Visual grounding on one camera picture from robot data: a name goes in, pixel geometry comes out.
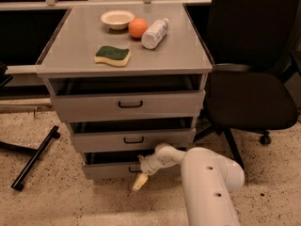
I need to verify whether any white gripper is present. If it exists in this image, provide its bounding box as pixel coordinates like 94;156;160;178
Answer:
133;155;158;191

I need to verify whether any grey bottom drawer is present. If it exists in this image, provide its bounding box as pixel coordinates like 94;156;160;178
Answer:
81;148;189;181

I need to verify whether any grey drawer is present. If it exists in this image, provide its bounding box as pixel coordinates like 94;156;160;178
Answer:
71;128;196;153
81;148;189;181
52;90;205;122

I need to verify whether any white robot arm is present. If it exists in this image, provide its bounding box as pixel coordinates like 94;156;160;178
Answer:
133;143;245;226

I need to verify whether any grey middle drawer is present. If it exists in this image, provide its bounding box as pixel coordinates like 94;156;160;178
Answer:
71;128;196;153

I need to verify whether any grey top drawer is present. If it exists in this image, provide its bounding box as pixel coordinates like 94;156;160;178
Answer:
52;90;205;122

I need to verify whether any grey drawer cabinet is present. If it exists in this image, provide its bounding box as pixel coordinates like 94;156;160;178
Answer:
35;2;215;177

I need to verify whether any green yellow sponge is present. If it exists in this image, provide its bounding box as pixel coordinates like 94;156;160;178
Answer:
94;46;131;67

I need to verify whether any black stand leg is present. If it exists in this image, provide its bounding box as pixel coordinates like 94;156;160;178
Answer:
0;125;60;191

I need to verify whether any white plastic bottle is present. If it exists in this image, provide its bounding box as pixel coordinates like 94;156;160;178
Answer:
141;18;169;49

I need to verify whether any orange fruit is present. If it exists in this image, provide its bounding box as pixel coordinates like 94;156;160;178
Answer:
128;18;148;39

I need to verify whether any white bowl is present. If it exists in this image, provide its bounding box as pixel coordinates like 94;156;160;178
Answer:
101;10;135;30

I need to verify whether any black office chair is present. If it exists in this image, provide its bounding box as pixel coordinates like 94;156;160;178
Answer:
195;0;300;164

